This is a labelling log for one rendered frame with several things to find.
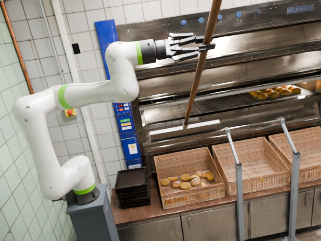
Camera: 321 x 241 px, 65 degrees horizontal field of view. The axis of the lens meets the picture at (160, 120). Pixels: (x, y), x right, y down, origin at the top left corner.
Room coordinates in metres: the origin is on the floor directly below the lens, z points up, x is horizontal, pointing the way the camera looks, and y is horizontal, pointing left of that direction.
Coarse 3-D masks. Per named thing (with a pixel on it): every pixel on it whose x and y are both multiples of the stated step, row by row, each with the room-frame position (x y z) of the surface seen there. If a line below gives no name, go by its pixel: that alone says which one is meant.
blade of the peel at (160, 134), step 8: (216, 120) 1.80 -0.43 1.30; (176, 128) 1.78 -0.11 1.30; (192, 128) 1.79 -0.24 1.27; (200, 128) 1.82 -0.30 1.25; (208, 128) 1.85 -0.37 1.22; (152, 136) 1.79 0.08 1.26; (160, 136) 1.82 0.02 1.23; (168, 136) 1.85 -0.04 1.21; (176, 136) 1.89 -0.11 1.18; (200, 136) 2.00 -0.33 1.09; (208, 136) 2.04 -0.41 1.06; (160, 144) 2.00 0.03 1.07
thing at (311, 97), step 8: (304, 96) 2.36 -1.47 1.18; (312, 96) 2.33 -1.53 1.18; (320, 96) 2.33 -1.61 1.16; (256, 104) 2.34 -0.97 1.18; (264, 104) 2.31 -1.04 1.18; (272, 104) 2.31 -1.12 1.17; (280, 104) 2.31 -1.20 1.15; (208, 112) 2.32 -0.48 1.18; (216, 112) 2.29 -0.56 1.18; (224, 112) 2.28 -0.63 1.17; (232, 112) 2.28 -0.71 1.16; (240, 112) 2.29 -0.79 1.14; (168, 120) 2.27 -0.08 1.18; (176, 120) 2.25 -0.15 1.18; (192, 120) 2.26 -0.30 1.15; (144, 128) 2.23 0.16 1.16
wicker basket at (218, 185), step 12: (156, 156) 2.20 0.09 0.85; (168, 156) 2.20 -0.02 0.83; (180, 156) 2.21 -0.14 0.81; (192, 156) 2.21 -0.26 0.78; (204, 156) 2.21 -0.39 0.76; (156, 168) 2.04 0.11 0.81; (168, 168) 2.17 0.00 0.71; (180, 168) 2.17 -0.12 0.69; (192, 168) 2.17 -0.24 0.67; (216, 168) 1.94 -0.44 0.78; (180, 180) 2.11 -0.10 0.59; (204, 180) 2.06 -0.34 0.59; (216, 180) 1.97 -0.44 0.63; (168, 192) 1.95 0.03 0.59; (180, 192) 1.75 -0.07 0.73; (192, 192) 1.76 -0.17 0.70; (204, 192) 1.76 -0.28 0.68; (216, 192) 1.77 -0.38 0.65; (168, 204) 1.74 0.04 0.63; (180, 204) 1.75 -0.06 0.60
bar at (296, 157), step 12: (276, 120) 1.92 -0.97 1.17; (204, 132) 1.89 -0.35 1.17; (216, 132) 1.89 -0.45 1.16; (228, 132) 1.89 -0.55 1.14; (288, 132) 1.85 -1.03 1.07; (144, 144) 1.86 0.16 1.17; (240, 168) 1.67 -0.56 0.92; (240, 180) 1.67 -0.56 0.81; (240, 192) 1.67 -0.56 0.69; (240, 204) 1.67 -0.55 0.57; (240, 216) 1.67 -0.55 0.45; (240, 228) 1.67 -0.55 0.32; (240, 240) 1.67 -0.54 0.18; (288, 240) 1.74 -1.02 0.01
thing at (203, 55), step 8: (216, 0) 0.86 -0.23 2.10; (216, 8) 0.88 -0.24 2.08; (216, 16) 0.91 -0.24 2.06; (208, 24) 0.94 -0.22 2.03; (208, 32) 0.96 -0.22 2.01; (208, 40) 1.00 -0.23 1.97; (200, 56) 1.09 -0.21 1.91; (200, 64) 1.12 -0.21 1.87; (200, 72) 1.17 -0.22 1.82; (192, 88) 1.31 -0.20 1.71; (192, 96) 1.36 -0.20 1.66; (192, 104) 1.44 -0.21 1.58; (184, 120) 1.67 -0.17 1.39
